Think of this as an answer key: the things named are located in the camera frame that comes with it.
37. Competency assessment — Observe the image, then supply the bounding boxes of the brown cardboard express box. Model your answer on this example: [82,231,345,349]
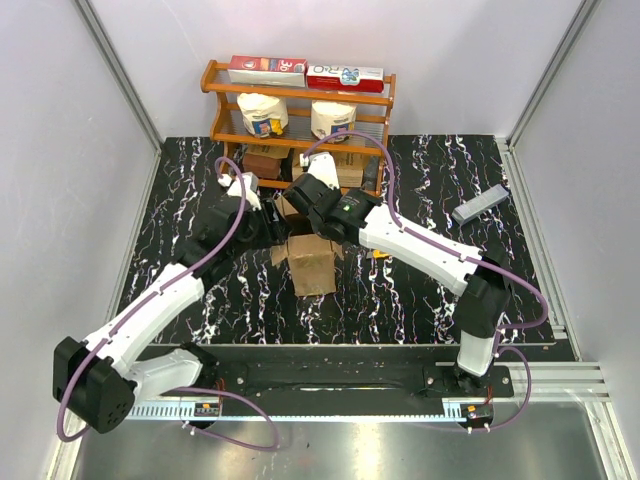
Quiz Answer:
[271,196,343,297]

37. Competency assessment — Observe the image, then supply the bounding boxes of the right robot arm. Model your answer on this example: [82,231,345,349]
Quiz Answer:
[284,173,512,396]

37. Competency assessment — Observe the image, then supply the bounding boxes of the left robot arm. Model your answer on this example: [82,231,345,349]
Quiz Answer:
[53,195,290,441]

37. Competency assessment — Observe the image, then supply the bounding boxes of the red white toothpaste box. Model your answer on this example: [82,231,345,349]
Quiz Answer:
[306,65,385,93]

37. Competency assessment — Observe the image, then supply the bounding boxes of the red silver toothpaste box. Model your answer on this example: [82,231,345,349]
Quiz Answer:
[227,55,308,88]

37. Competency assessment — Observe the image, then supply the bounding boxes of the grey toothpaste box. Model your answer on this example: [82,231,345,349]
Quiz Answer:
[451,184,510,225]

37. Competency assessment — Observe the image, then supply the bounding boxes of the right beige sponge pack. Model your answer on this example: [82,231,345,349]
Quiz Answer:
[334,152,367,188]

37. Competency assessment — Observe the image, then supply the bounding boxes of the brown scouring pad pack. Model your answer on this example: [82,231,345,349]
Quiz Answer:
[242,144,290,180]

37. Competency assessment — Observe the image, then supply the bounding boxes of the orange wooden shelf rack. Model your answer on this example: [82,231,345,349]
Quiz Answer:
[200,60,396,193]

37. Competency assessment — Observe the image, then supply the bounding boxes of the right toilet paper roll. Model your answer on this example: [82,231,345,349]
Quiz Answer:
[311,100,357,140]

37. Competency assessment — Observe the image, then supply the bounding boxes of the toilet paper roll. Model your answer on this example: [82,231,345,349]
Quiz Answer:
[237,93,289,138]
[311,100,357,140]

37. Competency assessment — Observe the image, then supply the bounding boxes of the left toilet paper roll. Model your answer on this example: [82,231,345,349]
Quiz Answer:
[237,93,289,138]

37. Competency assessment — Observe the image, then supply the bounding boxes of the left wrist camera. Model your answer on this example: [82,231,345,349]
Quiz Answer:
[218,173,262,211]

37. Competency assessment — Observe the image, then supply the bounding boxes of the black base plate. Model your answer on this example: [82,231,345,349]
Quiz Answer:
[196,345,514,421]

